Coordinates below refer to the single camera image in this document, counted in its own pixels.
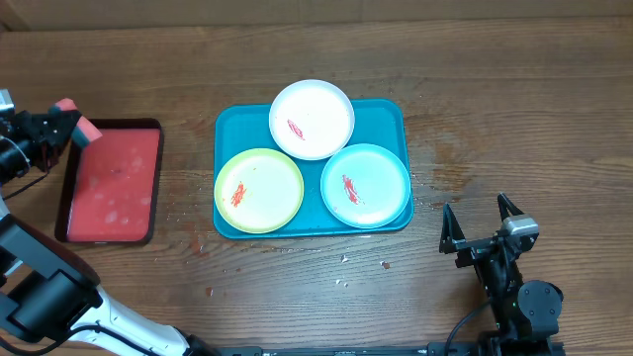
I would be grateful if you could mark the blue plastic tray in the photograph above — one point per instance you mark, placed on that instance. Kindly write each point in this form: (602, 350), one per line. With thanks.
(377, 121)

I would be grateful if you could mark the dark red water tray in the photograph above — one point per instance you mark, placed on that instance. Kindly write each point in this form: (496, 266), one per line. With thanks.
(110, 188)

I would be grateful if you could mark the orange green sponge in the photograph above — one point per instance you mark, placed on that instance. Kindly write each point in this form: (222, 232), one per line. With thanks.
(84, 132)

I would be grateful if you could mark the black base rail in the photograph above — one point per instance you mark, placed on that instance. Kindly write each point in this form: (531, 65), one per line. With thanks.
(431, 349)

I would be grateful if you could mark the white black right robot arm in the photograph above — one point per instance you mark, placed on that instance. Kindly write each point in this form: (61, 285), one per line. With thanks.
(526, 313)

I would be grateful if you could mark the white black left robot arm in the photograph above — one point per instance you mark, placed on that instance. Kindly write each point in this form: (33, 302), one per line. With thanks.
(62, 298)

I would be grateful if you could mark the white plate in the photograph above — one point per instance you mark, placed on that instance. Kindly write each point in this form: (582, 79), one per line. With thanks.
(311, 119)

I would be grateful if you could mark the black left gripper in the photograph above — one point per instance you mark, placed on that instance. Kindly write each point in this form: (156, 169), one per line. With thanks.
(46, 140)

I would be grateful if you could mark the yellow-green plate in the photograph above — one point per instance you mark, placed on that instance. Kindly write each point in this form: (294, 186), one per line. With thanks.
(259, 190)

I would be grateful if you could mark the light blue plate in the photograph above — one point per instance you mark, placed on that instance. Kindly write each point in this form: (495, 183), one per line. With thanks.
(365, 185)

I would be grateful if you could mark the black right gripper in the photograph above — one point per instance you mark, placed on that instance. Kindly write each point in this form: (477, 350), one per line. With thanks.
(472, 248)

